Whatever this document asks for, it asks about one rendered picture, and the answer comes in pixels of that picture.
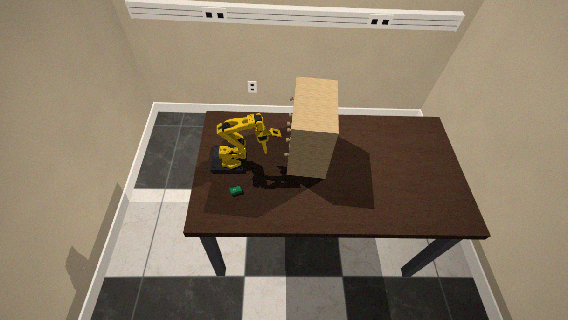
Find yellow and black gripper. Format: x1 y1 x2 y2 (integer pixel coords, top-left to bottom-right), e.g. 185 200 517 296
255 127 281 154

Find wooden chest of drawers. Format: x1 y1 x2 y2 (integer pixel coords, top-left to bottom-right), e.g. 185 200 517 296
287 77 339 179

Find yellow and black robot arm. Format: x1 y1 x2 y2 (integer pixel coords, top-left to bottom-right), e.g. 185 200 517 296
217 113 265 169

